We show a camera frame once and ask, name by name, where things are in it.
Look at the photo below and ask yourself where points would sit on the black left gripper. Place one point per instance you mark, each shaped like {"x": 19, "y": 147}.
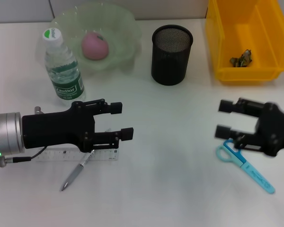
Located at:
{"x": 54, "y": 130}

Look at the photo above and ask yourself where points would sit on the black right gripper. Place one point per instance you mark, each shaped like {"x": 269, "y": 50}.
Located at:
{"x": 277, "y": 130}

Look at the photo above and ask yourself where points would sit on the clear green-label water bottle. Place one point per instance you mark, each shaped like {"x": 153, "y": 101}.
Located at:
{"x": 64, "y": 75}

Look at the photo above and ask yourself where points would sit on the pink peach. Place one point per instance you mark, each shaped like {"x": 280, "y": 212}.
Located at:
{"x": 94, "y": 47}

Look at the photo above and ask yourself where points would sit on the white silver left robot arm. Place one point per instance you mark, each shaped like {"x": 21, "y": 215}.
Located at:
{"x": 4, "y": 134}

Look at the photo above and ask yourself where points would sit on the transparent plastic ruler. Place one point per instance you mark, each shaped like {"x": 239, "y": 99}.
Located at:
{"x": 104, "y": 156}

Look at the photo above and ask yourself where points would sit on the blue teal scissors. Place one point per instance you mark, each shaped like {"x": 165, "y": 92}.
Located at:
{"x": 253, "y": 171}

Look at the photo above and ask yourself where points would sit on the grey ballpoint pen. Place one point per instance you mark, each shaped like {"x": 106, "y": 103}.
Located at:
{"x": 73, "y": 175}

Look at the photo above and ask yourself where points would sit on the translucent green fruit plate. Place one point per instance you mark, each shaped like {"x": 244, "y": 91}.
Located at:
{"x": 118, "y": 42}

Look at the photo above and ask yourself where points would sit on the black mesh pen holder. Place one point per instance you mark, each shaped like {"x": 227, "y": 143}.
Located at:
{"x": 171, "y": 63}

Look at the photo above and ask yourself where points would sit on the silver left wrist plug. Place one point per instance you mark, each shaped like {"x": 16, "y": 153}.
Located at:
{"x": 38, "y": 110}

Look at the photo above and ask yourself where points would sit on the yellow plastic bin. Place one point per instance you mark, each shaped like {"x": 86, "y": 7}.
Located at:
{"x": 246, "y": 28}

